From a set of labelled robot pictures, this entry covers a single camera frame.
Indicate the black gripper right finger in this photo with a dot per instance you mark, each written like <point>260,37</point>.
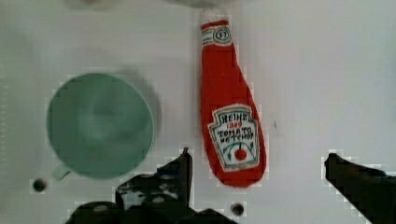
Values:
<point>371,191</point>

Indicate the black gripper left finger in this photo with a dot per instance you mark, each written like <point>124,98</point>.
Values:
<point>168,188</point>

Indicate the red plush ketchup bottle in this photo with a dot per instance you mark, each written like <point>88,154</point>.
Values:
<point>231,127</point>

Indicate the green cup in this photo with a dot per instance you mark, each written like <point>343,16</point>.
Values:
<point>99,126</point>

